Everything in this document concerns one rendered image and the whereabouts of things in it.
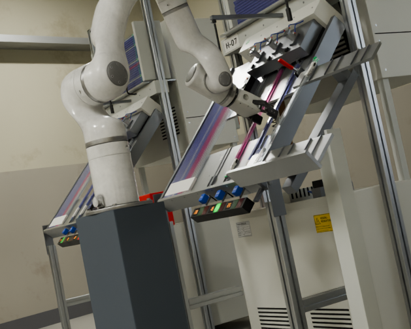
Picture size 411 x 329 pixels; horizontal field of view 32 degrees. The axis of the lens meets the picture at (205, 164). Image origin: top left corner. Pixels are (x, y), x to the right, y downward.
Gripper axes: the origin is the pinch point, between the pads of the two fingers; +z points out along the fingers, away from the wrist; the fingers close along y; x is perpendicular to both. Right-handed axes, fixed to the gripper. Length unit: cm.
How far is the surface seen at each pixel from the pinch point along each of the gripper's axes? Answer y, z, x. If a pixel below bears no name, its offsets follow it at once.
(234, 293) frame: 60, 43, 47
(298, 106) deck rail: -10.0, 4.6, -4.2
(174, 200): 46, -3, 27
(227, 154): 20.8, 0.5, 10.0
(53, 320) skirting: 391, 81, 54
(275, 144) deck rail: -10.0, 0.4, 12.4
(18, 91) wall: 395, -19, -113
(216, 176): 20.7, -1.1, 19.7
